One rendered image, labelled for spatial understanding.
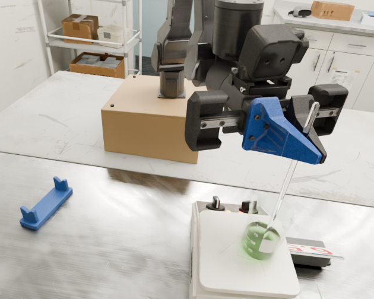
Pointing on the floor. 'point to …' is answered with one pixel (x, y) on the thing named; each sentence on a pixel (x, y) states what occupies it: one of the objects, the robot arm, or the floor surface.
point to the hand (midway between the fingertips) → (297, 139)
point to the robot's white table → (343, 169)
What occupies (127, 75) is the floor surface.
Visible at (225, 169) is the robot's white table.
